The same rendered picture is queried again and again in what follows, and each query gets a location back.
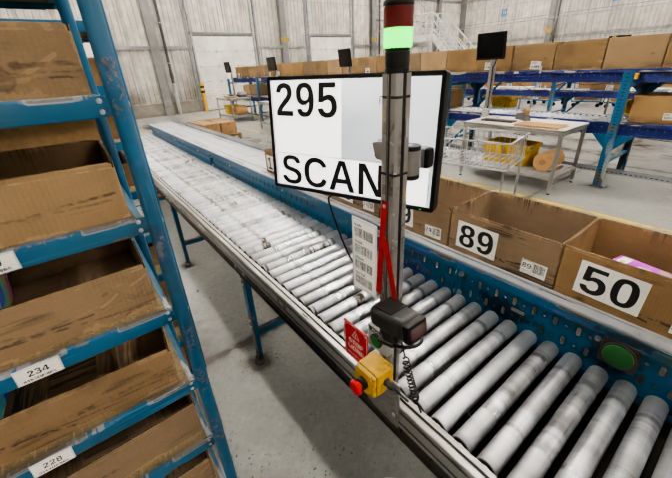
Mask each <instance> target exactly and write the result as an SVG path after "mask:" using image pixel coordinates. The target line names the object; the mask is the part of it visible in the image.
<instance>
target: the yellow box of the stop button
mask: <svg viewBox="0 0 672 478"><path fill-rule="evenodd" d="M355 380H356V381H359V382H360V383H361V385H362V391H365V392H366V393H367V394H368V395H369V396H370V397H372V398H376V396H379V395H380V394H382V393H383V392H384V391H386V390H387V389H389V390H391V391H395V392H396V393H398V394H399V395H400V396H401V397H402V398H403V399H404V400H405V401H406V402H407V403H409V400H408V399H407V398H406V397H404V396H403V395H402V394H401V393H400V392H399V391H398V390H397V389H396V386H395V384H394V383H393V382H392V380H393V366H392V365H391V364H390V363H389V362H388V361H387V360H385V359H384V358H383V357H382V356H381V355H379V354H378V353H377V352H376V351H373V352H371V353H370V354H368V355H367V356H365V357H364V358H363V359H361V360H360V361H359V362H358V363H356V366H355Z"/></svg>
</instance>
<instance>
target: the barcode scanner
mask: <svg viewBox="0 0 672 478"><path fill-rule="evenodd" d="M370 313H371V320H372V323H373V324H374V325H375V326H377V327H379V328H380V330H381V334H382V335H381V336H379V337H378V338H377V342H378V343H381V344H383V345H385V346H387V347H390V348H395V344H398V345H399V344H400V343H402V342H404V343H405V344H407V345H411V344H412V343H414V342H415V341H417V340H418V339H419V338H421V337H422V336H424V335H425V334H426V333H427V324H426V317H425V316H424V315H422V314H419V313H418V312H417V311H416V310H414V309H412V308H410V307H407V305H406V304H404V303H402V302H400V301H398V300H396V299H394V298H392V297H389V298H386V299H383V300H382V301H380V302H378V303H376V304H375V305H373V306H372V307H371V310H370Z"/></svg>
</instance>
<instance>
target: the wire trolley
mask: <svg viewBox="0 0 672 478"><path fill-rule="evenodd" d="M446 128H454V135H455V128H456V129H459V132H460V129H464V131H465V129H469V130H479V131H480V130H483V131H484V132H485V131H489V135H490V131H497V132H500V134H501V132H510V133H511V136H512V133H517V135H518V133H523V135H524V134H526V135H524V136H522V137H520V138H519V139H517V136H516V140H515V141H514V142H512V143H505V139H504V143H501V142H494V139H493V142H491V141H489V137H488V141H480V140H469V139H464V134H463V139H459V136H458V138H450V132H449V138H448V137H445V138H444V147H443V149H445V150H443V159H442V160H446V159H445V158H444V156H448V162H445V161H444V162H443V161H442V163H445V164H452V165H459V166H466V167H473V168H480V169H487V170H494V171H501V172H502V174H501V180H500V186H499V191H496V192H500V193H504V194H508V195H512V196H515V195H516V189H517V184H518V179H519V174H520V168H521V163H522V160H523V159H524V158H525V157H526V156H523V153H522V151H521V148H522V150H523V152H524V154H525V150H524V147H525V149H526V146H527V145H525V143H524V140H523V138H524V139H525V142H526V144H527V140H526V137H525V136H527V138H528V135H529V134H530V132H521V131H507V130H493V129H479V128H465V127H451V126H446ZM446 128H445V133H446ZM445 139H449V140H450V141H451V140H453V145H454V140H455V146H456V140H458V142H459V141H461V142H462V141H466V148H467V147H468V141H469V142H472V147H473V142H477V146H479V142H480V143H482V147H483V143H484V147H485V143H490V149H491V144H498V147H499V144H501V145H503V149H502V154H501V153H498V149H497V146H496V151H497V153H496V152H495V153H492V152H490V150H489V152H487V151H486V152H484V148H483V151H482V150H481V151H478V148H477V149H476V151H474V150H472V148H471V150H465V149H463V143H462V149H461V144H460V149H458V145H457V149H456V148H450V144H449V143H448V148H447V147H445ZM520 139H521V140H522V141H520ZM518 141H519V142H520V144H519V143H518ZM516 142H517V144H516ZM522 142H523V144H522ZM514 143H515V147H516V150H517V152H516V151H515V148H514ZM504 145H509V148H510V145H511V150H512V154H513V155H511V151H510V155H509V149H508V154H503V150H504ZM512 145H513V149H514V152H515V153H513V149H512ZM517 145H518V148H519V151H520V152H518V149H517ZM519 145H521V147H520V146H519ZM522 145H524V147H523V146H522ZM446 149H449V151H450V149H451V150H454V151H450V153H454V156H451V155H450V156H451V157H452V158H453V157H456V156H457V155H456V156H455V152H456V150H460V151H464V152H465V154H464V152H459V151H458V155H459V157H458V158H459V161H456V162H458V164H457V163H456V162H455V163H454V160H456V159H458V158H456V159H454V158H453V160H449V153H448V155H447V154H446V155H444V153H446V152H448V151H447V150H446ZM466 151H469V152H471V153H469V152H468V153H466ZM472 152H474V153H475V152H477V154H475V156H476V159H474V160H476V162H475V163H471V162H472V161H473V160H472V161H471V159H472V157H471V156H470V155H472V154H474V153H472ZM456 153H457V152H456ZM480 153H483V156H482V155H481V154H480ZM484 153H485V154H489V155H484ZM516 153H518V155H517V154H516ZM520 153H521V155H522V156H520ZM460 154H464V155H465V158H466V154H467V155H468V156H470V158H466V159H467V160H469V159H470V162H465V159H464V157H462V156H464V155H462V156H460ZM490 154H495V155H494V156H492V157H490V158H495V159H497V158H498V156H496V155H500V156H501V157H500V156H499V157H500V159H501V160H502V159H505V158H507V157H506V156H510V157H508V158H509V159H507V160H509V162H510V163H505V164H507V165H508V169H507V170H505V169H503V168H506V166H507V165H506V166H504V167H499V169H495V168H494V167H496V168H497V167H498V166H501V164H503V163H504V162H506V161H507V160H506V161H504V162H501V161H500V160H499V161H500V162H499V161H497V162H498V163H500V165H498V166H494V164H496V163H497V162H496V163H495V159H494V161H493V160H492V161H490V162H494V164H493V165H488V164H489V163H490V162H489V159H490V158H489V156H490ZM514 154H515V155H514ZM480 155H481V156H482V159H481V160H482V161H484V162H485V161H487V160H488V162H489V163H487V164H486V165H484V166H487V168H486V167H484V166H483V167H482V165H483V164H482V163H483V162H482V163H480V164H478V165H481V167H479V166H478V165H477V166H476V163H477V162H478V161H477V160H479V159H477V158H479V157H481V156H480ZM502 155H503V156H505V157H502ZM468 156H467V157H468ZM477 156H479V157H477ZM483 157H484V158H485V157H488V159H487V160H483ZM512 157H513V158H514V159H512ZM515 157H516V159H517V160H515ZM518 157H519V158H520V159H519V160H518ZM460 158H463V159H464V162H462V163H464V164H461V163H460V164H459V162H461V161H460ZM510 158H511V159H510ZM467 160H466V161H467ZM510 160H512V161H510ZM446 161H447V160H446ZM449 161H450V162H452V161H453V163H450V162H449ZM479 161H480V160H479ZM513 161H515V164H514V162H513ZM516 161H518V162H516ZM511 162H512V164H513V165H511ZM465 163H467V164H468V163H471V164H472V165H473V164H475V166H472V165H466V164H465ZM518 163H519V165H518V170H517V176H516V181H515V186H514V192H513V194H512V193H506V192H501V191H502V185H503V179H504V173H505V172H507V171H508V170H510V169H511V168H512V167H514V166H515V165H516V164H518ZM509 164H510V166H511V167H509ZM488 166H490V167H491V166H493V168H490V167H488ZM500 168H501V169H502V170H501V169H500Z"/></svg>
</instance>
